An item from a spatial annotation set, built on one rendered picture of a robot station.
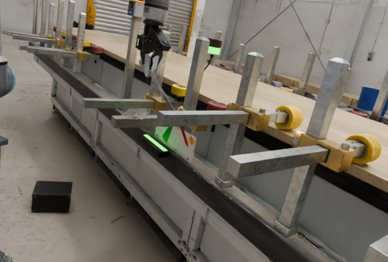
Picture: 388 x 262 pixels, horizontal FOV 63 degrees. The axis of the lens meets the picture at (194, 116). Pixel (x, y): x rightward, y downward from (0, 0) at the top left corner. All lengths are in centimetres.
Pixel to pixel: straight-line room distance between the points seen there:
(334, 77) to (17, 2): 823
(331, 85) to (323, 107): 5
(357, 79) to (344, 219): 773
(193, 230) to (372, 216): 83
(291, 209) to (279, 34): 940
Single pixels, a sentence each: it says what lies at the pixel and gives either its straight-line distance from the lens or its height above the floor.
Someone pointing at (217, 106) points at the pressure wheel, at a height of 91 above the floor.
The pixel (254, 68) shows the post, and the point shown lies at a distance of 93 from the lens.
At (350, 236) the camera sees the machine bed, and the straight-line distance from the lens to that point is 107.
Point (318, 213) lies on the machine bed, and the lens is 110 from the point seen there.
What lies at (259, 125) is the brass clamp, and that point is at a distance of 91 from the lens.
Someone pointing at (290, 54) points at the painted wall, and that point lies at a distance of 980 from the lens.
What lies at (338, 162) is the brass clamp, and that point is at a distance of 78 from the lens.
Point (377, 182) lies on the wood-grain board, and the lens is 93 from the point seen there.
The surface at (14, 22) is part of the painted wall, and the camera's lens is 870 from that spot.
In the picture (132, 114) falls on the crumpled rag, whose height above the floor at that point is 87.
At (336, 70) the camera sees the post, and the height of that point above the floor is 113.
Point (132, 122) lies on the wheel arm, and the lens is 100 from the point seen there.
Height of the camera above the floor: 117
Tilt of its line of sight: 16 degrees down
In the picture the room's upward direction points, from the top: 12 degrees clockwise
